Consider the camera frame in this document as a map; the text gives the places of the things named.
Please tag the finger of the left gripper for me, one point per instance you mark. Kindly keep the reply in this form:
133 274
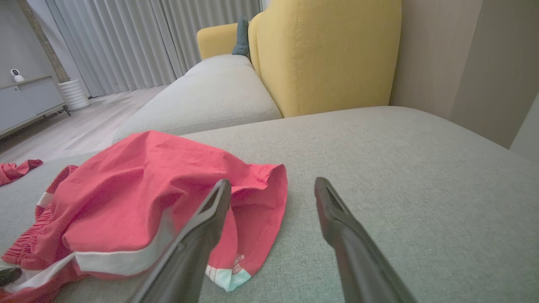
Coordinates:
9 275

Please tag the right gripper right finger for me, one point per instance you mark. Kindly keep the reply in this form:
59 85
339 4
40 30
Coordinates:
362 261

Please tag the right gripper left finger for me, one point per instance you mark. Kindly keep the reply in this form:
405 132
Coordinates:
189 256

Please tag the red shorts with white stripe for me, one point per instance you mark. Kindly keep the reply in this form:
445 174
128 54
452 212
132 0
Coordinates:
134 189

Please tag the red jersey with white sleeves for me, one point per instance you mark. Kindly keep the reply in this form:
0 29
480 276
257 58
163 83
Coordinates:
17 170

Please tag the small grey sofa seat cushion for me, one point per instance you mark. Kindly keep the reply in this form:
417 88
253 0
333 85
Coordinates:
210 97

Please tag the grey low cabinet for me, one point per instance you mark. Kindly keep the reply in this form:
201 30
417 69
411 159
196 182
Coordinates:
25 105

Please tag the white ribbed cylinder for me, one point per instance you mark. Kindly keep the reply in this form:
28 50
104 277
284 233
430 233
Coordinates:
73 94

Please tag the yellow sofa backrest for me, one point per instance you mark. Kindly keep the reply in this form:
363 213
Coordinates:
328 54

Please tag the yellow sofa armrest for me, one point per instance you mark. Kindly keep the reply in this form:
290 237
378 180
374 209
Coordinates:
217 40

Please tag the grey pleated curtain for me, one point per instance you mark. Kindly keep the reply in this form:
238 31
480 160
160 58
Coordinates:
139 42

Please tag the teal throw pillow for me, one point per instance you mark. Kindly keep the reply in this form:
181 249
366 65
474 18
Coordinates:
242 38

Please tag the wooden pillar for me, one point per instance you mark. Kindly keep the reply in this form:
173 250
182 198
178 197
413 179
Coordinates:
44 42

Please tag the small white security camera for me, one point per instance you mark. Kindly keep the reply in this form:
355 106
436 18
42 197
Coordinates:
17 75

